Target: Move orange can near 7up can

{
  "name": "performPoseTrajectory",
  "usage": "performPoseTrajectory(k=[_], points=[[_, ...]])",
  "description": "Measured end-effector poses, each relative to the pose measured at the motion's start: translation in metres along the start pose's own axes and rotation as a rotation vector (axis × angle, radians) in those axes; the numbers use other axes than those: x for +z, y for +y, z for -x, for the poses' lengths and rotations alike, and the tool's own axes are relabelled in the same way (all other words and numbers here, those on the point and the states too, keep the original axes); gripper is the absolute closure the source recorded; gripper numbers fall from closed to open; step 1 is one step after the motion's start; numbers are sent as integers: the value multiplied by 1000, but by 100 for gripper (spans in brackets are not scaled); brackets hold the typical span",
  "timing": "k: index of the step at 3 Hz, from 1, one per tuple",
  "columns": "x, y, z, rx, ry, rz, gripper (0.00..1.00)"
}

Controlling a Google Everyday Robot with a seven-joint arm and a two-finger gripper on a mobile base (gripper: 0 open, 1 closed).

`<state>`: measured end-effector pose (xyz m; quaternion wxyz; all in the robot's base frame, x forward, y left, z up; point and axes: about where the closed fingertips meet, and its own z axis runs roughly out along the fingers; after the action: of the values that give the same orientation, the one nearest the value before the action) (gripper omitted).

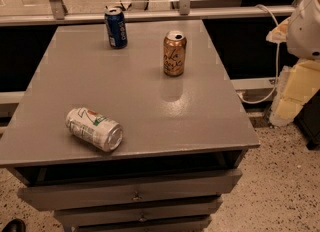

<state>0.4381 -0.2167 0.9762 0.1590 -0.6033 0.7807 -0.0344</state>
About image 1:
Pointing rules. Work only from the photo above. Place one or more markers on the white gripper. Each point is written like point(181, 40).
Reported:
point(305, 29)

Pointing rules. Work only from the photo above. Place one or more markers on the orange La Croix can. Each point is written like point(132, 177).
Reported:
point(174, 53)

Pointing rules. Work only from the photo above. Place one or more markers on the blue Pepsi can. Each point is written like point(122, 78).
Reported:
point(116, 28)

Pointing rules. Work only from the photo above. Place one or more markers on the white 7up can lying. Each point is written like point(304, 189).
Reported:
point(94, 128)

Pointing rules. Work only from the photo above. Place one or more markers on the middle grey drawer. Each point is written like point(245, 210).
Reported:
point(139, 212)

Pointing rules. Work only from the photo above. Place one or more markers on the grey drawer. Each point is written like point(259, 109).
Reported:
point(130, 190)
point(181, 224)
point(139, 212)

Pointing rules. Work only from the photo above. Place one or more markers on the bottom grey drawer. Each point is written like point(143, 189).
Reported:
point(181, 224)

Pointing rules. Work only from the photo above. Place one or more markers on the top grey drawer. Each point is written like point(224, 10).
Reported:
point(130, 190)

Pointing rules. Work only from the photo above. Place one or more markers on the black shoe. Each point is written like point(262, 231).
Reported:
point(15, 225)

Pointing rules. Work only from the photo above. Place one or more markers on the metal window frame rail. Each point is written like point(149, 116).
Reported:
point(146, 14)

